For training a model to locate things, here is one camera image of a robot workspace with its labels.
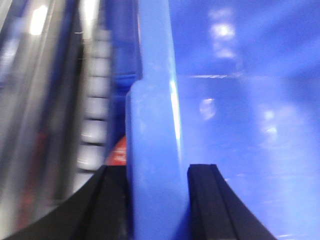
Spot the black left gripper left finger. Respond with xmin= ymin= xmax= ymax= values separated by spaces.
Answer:
xmin=8 ymin=165 xmax=129 ymax=240

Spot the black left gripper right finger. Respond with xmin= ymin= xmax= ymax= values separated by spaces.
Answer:
xmin=187 ymin=164 xmax=275 ymax=240

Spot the stainless steel shelf rail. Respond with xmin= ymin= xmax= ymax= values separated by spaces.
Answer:
xmin=0 ymin=0 xmax=87 ymax=238

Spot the white roller track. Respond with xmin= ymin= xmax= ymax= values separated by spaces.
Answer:
xmin=76 ymin=29 xmax=113 ymax=173

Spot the red packaged item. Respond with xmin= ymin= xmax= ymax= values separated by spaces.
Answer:
xmin=106 ymin=136 xmax=127 ymax=166

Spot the blue plastic bin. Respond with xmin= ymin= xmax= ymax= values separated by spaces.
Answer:
xmin=126 ymin=0 xmax=320 ymax=240

